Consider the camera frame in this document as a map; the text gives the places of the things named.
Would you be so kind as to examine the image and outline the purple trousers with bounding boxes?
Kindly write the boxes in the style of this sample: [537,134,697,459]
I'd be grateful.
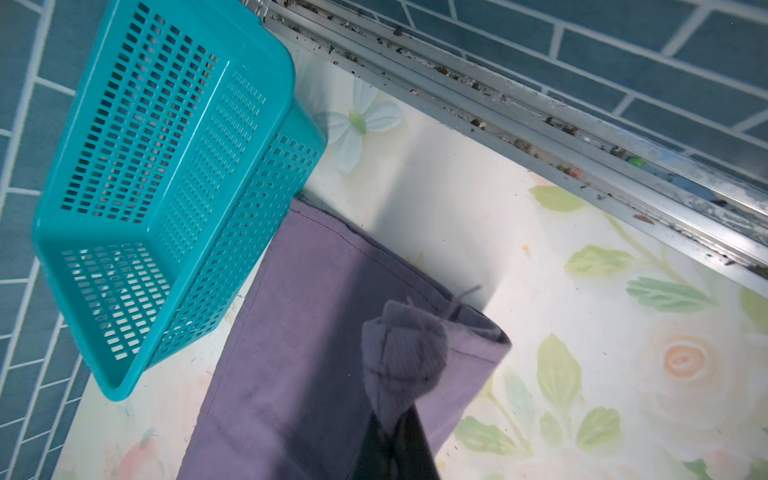
[179,200,511,479]

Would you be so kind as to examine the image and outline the right side metal rail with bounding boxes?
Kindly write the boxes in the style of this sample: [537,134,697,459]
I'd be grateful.
[248,1,767,295]

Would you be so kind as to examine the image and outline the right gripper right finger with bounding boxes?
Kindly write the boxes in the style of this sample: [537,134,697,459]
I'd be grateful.
[393,406,440,480]

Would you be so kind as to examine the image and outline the teal plastic basket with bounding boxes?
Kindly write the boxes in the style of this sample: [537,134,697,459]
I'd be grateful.
[33,1,327,401]

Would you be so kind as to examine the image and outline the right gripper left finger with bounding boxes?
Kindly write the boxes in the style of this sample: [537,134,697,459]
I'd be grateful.
[352,414,393,480]

